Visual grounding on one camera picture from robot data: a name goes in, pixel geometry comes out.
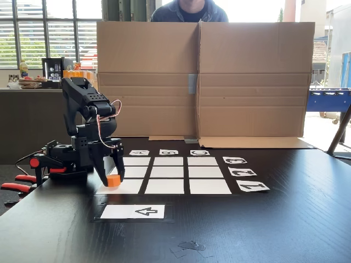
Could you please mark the orange round token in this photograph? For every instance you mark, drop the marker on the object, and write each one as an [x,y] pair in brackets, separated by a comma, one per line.
[113,181]

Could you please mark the white nine-square grid sheet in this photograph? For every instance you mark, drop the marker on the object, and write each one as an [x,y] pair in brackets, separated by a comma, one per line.
[166,172]

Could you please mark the paper sheet letter A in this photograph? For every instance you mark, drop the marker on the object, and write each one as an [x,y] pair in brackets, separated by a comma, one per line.
[139,152]

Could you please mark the white arrow paper sheet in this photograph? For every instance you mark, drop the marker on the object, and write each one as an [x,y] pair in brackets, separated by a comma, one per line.
[131,211]

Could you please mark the orange juice carton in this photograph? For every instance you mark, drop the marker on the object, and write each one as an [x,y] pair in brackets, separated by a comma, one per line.
[81,74]
[92,78]
[68,73]

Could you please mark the orange snack bag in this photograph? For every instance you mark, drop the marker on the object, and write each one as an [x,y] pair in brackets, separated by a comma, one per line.
[77,66]

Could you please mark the grey tape strip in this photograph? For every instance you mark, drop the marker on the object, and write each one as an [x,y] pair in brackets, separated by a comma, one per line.
[192,83]
[191,140]

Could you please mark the dark counter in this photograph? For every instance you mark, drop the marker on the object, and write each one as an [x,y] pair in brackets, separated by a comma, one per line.
[22,123]

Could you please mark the paper sheet letter C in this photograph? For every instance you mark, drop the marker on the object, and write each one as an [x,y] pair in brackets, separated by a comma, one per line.
[200,152]

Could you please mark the black mini fridge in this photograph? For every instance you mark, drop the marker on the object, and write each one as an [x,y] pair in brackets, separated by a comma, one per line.
[52,68]

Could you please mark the tray of food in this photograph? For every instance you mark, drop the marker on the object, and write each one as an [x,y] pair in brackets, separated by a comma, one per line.
[31,81]

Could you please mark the yellow bottle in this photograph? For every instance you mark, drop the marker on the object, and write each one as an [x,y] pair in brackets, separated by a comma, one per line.
[23,69]

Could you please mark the clear tape scraps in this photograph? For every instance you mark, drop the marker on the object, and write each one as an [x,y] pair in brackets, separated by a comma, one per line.
[192,245]

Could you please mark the paper sheet number 3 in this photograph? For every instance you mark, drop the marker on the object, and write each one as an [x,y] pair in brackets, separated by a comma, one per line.
[235,160]

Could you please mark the paper sheet number 2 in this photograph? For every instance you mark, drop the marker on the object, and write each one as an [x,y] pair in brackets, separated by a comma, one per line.
[242,172]

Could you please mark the paper sheet number 1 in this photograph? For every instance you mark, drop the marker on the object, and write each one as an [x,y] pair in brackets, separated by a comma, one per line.
[252,186]

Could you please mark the person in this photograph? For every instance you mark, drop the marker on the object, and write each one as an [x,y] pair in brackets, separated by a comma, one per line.
[189,13]

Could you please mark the blue foosball table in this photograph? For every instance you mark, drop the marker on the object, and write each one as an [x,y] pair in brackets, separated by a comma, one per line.
[329,100]

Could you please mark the grey metal leg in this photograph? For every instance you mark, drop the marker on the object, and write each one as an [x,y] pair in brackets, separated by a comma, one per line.
[338,134]

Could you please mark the brown cardboard box wall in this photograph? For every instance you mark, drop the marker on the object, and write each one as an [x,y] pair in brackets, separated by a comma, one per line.
[246,54]

